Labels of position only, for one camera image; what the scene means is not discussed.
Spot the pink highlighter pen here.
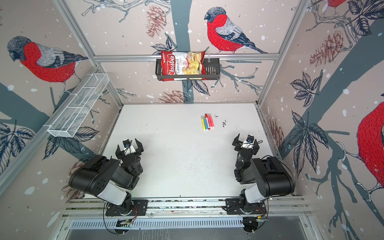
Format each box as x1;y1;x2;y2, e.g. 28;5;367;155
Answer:
208;114;214;129

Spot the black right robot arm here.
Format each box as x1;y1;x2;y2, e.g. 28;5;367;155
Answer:
232;135;296;214

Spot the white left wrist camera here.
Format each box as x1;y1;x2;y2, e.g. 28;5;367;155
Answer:
123;139;132;156

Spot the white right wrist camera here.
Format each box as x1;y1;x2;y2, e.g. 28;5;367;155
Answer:
242;135;255;149

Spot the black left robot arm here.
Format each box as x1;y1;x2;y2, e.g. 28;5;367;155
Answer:
69;139;144;216

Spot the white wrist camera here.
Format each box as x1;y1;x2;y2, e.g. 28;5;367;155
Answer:
123;139;132;156
242;135;255;149

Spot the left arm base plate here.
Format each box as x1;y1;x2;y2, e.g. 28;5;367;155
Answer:
105;200;149;217

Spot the red cassava chips bag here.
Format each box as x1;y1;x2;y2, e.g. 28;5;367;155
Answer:
161;51;206;77

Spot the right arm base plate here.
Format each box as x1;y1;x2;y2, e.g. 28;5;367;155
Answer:
222;198;267;215

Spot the blue highlighter pen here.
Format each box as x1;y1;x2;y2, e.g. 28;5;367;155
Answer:
203;118;210;130

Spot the yellow highlighter pen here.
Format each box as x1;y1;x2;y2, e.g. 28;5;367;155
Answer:
201;116;206;131

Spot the black wire wall basket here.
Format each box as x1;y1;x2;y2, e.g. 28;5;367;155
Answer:
155;57;221;82

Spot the white mesh wall tray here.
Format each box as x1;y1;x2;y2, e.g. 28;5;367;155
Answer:
48;73;110;138

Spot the aluminium front rail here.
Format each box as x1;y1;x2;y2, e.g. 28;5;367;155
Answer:
62;196;312;219

